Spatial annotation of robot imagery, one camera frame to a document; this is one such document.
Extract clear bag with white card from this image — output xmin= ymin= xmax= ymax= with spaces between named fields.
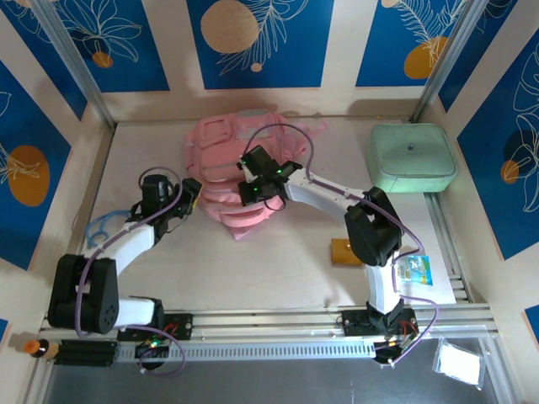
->
xmin=433 ymin=336 xmax=485 ymax=386

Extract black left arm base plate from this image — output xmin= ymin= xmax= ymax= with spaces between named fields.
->
xmin=116 ymin=313 xmax=195 ymax=342

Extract mint green zip case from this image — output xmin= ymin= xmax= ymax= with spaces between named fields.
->
xmin=364 ymin=123 xmax=459 ymax=194

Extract aluminium corner post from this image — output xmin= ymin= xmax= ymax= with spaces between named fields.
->
xmin=31 ymin=0 xmax=117 ymax=130
xmin=410 ymin=0 xmax=485 ymax=123

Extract aluminium rail frame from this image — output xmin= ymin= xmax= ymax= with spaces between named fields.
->
xmin=40 ymin=305 xmax=500 ymax=338

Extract black ribbed block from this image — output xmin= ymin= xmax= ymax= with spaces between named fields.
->
xmin=54 ymin=339 xmax=119 ymax=367

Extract black controller board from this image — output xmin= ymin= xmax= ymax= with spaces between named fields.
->
xmin=134 ymin=336 xmax=172 ymax=359
xmin=374 ymin=336 xmax=416 ymax=364

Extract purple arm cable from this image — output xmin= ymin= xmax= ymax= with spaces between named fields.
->
xmin=242 ymin=124 xmax=443 ymax=367
xmin=73 ymin=166 xmax=186 ymax=378

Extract grey slotted cable duct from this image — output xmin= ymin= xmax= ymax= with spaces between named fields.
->
xmin=115 ymin=339 xmax=378 ymax=363

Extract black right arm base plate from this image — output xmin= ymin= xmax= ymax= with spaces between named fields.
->
xmin=341 ymin=310 xmax=420 ymax=338

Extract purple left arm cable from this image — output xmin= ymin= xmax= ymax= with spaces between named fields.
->
xmin=73 ymin=166 xmax=186 ymax=378

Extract tan leather wallet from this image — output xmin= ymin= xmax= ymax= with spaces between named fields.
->
xmin=330 ymin=237 xmax=363 ymax=266

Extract blue white tissue packet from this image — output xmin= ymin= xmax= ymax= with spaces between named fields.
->
xmin=394 ymin=254 xmax=433 ymax=287

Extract pink backpack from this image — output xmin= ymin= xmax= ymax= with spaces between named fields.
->
xmin=183 ymin=108 xmax=330 ymax=242

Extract brown bottle with orange cap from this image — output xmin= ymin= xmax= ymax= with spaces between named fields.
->
xmin=23 ymin=338 xmax=60 ymax=359

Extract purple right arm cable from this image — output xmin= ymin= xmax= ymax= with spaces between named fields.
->
xmin=242 ymin=124 xmax=443 ymax=367

